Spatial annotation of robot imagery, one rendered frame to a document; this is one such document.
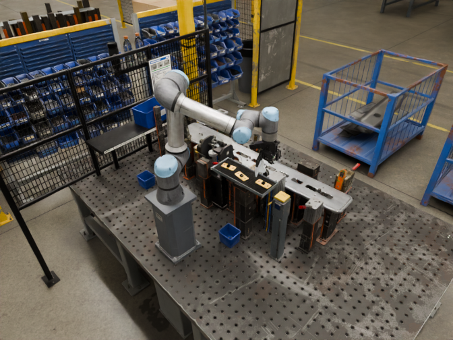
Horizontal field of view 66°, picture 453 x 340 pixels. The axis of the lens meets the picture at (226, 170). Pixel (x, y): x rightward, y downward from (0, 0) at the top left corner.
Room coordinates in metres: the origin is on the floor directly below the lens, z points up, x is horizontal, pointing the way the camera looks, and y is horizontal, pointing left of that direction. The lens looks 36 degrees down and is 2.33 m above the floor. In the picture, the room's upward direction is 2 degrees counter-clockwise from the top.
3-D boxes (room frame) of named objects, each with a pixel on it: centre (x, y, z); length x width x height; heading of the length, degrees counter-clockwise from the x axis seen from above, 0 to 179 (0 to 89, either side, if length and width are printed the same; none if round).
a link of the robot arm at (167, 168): (1.46, 0.31, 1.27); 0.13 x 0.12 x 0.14; 164
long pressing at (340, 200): (1.93, -0.18, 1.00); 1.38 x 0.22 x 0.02; 46
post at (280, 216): (1.36, -0.28, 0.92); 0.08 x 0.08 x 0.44; 46
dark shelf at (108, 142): (2.42, 0.63, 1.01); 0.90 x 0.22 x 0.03; 136
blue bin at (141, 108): (2.49, 0.55, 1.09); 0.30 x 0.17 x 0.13; 144
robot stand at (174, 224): (1.45, 0.31, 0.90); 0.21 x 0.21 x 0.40; 42
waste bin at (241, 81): (5.40, -0.43, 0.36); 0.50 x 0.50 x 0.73
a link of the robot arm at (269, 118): (1.44, -0.21, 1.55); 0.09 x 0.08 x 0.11; 74
